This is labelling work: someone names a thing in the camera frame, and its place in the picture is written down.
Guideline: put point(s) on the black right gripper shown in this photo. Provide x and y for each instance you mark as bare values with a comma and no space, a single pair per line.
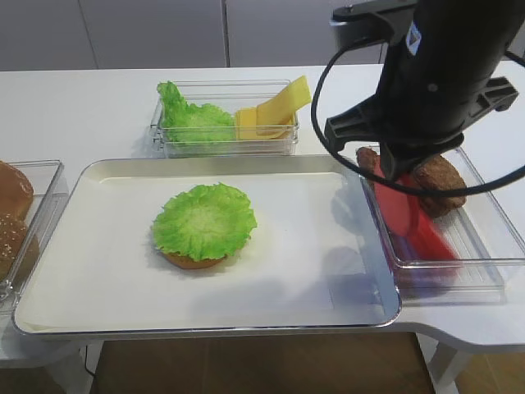
437,79

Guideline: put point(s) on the leaning yellow cheese slice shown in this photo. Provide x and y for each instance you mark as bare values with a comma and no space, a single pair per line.
281,108

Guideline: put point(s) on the clear box patties and tomato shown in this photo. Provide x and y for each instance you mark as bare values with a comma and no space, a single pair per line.
488,255

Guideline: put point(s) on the brown meat patty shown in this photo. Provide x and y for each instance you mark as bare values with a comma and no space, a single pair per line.
439,174
367,159

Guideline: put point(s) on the silver metal tray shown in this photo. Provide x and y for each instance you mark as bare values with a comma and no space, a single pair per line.
315,259

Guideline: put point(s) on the green lettuce leaf on bun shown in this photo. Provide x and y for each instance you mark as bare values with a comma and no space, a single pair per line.
206,222

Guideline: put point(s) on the front brown meat patty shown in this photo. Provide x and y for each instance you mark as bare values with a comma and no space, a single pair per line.
439,174

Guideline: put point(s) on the right sesame bun top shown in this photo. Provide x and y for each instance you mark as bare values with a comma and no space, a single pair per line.
13,232

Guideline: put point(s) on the smooth brown bun half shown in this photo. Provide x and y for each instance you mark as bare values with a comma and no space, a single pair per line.
17,193

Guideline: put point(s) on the back brown meat patty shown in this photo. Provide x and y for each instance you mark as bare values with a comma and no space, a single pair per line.
367,159

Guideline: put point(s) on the bottom bun on tray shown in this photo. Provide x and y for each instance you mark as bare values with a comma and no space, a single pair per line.
187,263

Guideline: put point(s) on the flat yellow cheese slices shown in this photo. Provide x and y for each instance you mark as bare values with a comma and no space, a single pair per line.
246,125

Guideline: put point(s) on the clear box lettuce and cheese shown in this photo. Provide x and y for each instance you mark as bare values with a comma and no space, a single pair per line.
229,96

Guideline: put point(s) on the green lettuce in box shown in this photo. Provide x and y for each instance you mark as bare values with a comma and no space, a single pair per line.
189,122

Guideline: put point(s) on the red tomato slices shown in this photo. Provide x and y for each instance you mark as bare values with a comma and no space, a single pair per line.
406,219

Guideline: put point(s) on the clear box with buns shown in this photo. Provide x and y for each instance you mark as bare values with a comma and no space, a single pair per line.
50,195

